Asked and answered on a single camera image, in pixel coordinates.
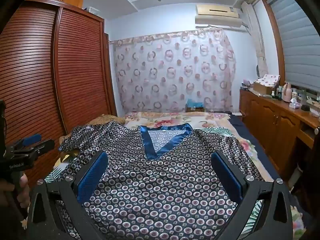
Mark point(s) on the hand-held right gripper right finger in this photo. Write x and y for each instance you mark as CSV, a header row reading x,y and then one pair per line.
x,y
228,180

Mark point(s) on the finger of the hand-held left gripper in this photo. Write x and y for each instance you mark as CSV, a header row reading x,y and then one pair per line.
x,y
31,138
42,145

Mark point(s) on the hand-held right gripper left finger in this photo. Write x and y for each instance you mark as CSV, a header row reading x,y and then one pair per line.
x,y
91,177

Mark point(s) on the navy patterned pajama top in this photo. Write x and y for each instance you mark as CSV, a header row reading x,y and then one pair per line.
x,y
162,180

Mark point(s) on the person's left hand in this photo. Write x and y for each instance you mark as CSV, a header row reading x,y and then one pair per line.
x,y
25,187

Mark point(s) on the navy bed sheet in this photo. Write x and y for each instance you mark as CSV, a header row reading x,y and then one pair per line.
x,y
250,140

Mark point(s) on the gold sunflower print cloth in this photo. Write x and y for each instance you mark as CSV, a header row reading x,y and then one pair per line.
x,y
105,119

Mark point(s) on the white power strip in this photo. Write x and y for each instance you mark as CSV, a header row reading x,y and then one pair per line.
x,y
236,114

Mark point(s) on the waste bin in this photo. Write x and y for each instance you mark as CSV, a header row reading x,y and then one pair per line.
x,y
298,173

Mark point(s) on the wooden sideboard cabinet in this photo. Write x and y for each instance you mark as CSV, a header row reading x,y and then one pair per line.
x,y
270,120

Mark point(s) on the cardboard box with blue contents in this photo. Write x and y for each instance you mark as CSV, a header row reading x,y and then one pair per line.
x,y
195,107

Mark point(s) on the wooden louvered wardrobe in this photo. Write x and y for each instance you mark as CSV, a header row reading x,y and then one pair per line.
x,y
75,67

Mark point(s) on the small purple box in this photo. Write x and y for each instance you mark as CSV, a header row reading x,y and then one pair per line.
x,y
248,83

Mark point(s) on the dark green bottle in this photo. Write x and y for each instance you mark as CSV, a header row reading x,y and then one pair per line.
x,y
278,93

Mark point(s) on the tissue pack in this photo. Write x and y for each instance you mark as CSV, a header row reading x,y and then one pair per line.
x,y
294,103

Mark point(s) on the pink thermos bottle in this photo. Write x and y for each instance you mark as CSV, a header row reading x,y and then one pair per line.
x,y
287,93

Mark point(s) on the small black box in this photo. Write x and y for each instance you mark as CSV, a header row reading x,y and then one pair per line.
x,y
305,108

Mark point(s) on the box with floral cloth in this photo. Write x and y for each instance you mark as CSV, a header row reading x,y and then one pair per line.
x,y
268,80

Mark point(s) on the small desk fan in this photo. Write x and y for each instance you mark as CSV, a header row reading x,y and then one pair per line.
x,y
257,70

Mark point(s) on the sheer circle pattern curtain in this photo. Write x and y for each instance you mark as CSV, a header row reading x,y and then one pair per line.
x,y
170,75

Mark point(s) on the beige window curtain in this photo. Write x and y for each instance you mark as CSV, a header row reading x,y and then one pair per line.
x,y
257,42

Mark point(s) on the white storage box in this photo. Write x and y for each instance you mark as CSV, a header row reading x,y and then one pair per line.
x,y
93,10

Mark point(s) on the wall air conditioner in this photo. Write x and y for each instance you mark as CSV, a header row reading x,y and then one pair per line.
x,y
217,11

